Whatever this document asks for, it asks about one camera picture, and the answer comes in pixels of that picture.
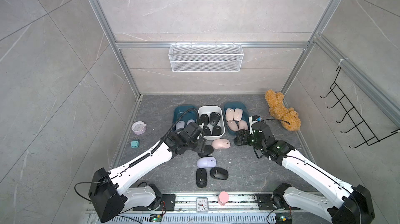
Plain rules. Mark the pink cylinder cup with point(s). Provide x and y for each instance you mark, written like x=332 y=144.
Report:
x=223 y=198

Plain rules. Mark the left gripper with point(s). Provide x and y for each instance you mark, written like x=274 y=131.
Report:
x=202 y=142

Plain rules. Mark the green circuit board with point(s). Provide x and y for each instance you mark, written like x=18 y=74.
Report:
x=156 y=218
x=281 y=219

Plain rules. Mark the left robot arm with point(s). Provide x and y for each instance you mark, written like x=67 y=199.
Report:
x=111 y=192

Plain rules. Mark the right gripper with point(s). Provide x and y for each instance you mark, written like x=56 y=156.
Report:
x=243 y=136

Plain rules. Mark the teal storage box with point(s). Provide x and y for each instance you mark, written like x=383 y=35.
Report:
x=185 y=113
x=235 y=105

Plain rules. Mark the white storage box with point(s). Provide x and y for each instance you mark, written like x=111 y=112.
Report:
x=208 y=109

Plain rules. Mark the pink mouse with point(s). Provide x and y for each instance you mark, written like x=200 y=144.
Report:
x=238 y=113
x=233 y=126
x=229 y=114
x=243 y=125
x=221 y=144

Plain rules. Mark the white square desk clock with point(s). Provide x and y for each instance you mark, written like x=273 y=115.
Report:
x=202 y=205

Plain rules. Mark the white wire mesh basket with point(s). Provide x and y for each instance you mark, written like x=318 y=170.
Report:
x=206 y=57

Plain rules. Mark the right green circuit board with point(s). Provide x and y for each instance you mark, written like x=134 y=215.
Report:
x=281 y=219

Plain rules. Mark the black mouse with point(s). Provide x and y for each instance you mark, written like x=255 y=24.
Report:
x=208 y=150
x=219 y=173
x=205 y=119
x=217 y=131
x=214 y=118
x=207 y=131
x=201 y=178

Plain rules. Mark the left teal storage box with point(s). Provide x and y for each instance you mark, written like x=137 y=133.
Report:
x=185 y=113

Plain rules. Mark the right teal storage box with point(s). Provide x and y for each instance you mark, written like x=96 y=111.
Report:
x=235 y=105

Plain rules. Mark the brown teddy bear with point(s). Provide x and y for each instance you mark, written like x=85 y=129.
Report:
x=288 y=117

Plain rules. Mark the small teal cube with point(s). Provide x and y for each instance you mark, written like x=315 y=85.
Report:
x=134 y=144

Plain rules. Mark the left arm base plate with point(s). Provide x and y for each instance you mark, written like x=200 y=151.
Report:
x=165 y=202

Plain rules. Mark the left green circuit board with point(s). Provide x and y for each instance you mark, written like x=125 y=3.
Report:
x=156 y=218

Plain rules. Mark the black wire hook rack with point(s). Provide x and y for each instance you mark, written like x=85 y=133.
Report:
x=357 y=121

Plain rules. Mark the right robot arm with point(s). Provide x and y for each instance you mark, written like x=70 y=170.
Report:
x=339 y=202

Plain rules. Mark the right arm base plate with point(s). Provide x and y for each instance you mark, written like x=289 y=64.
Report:
x=270 y=201

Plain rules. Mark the purple round alarm clock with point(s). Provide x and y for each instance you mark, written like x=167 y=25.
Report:
x=139 y=127

